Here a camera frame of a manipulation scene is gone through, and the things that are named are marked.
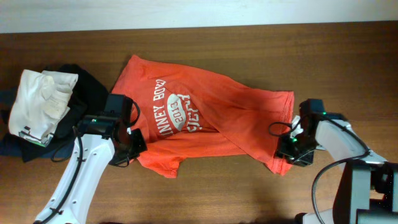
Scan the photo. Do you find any white folded garment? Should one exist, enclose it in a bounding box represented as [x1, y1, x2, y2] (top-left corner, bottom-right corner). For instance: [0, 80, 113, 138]
[8, 70, 78, 147]

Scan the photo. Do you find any orange printed t-shirt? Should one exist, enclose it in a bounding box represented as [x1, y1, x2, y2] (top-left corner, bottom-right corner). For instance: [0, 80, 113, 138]
[113, 56, 294, 178]

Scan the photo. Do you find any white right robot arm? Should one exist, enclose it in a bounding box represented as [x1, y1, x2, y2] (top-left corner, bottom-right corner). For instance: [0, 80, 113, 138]
[277, 114, 397, 224]

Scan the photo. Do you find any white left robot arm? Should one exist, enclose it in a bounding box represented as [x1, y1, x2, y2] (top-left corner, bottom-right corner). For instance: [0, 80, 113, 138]
[35, 115, 147, 223]

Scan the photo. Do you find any navy blue folded garment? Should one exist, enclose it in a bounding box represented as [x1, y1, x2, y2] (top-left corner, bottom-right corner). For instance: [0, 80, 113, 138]
[1, 92, 86, 162]

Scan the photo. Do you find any black folded garment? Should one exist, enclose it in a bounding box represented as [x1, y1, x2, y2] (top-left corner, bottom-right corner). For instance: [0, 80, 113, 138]
[1, 63, 110, 163]

